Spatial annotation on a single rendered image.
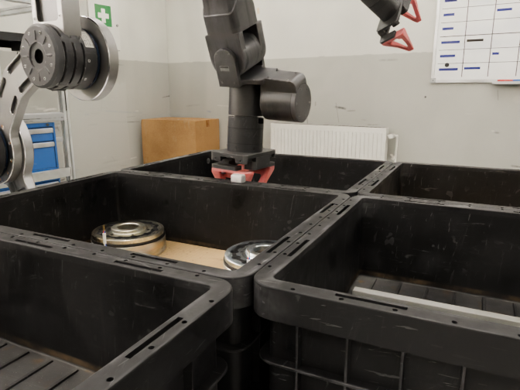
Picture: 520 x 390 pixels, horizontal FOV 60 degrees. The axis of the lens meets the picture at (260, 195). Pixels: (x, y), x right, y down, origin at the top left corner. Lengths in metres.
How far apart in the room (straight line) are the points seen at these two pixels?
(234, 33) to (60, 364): 0.45
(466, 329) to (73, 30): 1.03
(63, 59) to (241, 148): 0.54
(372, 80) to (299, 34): 0.74
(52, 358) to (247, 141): 0.41
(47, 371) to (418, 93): 3.33
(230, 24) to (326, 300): 0.45
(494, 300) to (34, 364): 0.47
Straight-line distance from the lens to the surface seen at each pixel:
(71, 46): 1.13
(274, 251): 0.37
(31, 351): 0.48
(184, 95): 4.61
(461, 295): 0.58
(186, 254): 0.66
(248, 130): 0.70
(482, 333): 0.29
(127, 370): 0.24
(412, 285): 0.59
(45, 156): 2.83
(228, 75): 0.67
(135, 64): 4.43
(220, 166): 0.70
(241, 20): 0.66
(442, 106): 3.54
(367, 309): 0.29
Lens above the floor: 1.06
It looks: 13 degrees down
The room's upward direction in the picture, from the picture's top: straight up
